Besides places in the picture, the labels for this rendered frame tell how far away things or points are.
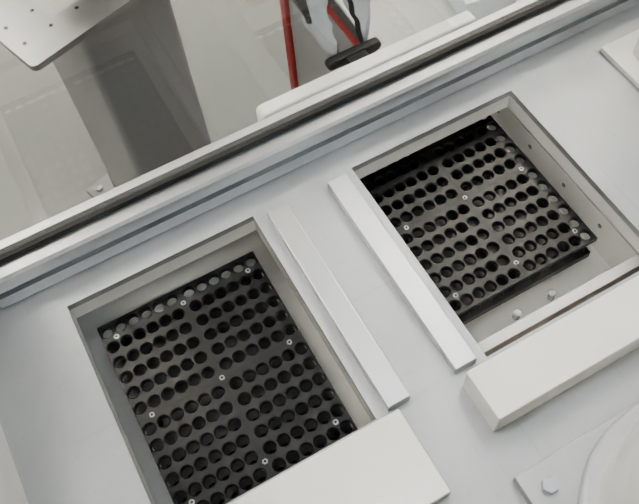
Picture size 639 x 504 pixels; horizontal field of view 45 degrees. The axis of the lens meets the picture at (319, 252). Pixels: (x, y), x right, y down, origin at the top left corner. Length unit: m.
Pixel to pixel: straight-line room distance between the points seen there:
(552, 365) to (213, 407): 0.31
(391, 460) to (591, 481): 0.16
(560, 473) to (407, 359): 0.16
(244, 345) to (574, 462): 0.32
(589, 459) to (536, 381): 0.07
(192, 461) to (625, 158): 0.52
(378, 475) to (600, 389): 0.21
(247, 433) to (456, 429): 0.19
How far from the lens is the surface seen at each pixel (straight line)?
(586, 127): 0.87
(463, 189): 0.89
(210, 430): 0.75
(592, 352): 0.70
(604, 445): 0.68
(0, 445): 0.73
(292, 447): 0.73
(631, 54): 0.94
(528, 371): 0.68
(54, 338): 0.78
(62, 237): 0.77
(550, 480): 0.67
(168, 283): 0.89
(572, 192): 0.90
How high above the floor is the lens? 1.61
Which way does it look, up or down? 60 degrees down
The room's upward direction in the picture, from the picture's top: 7 degrees counter-clockwise
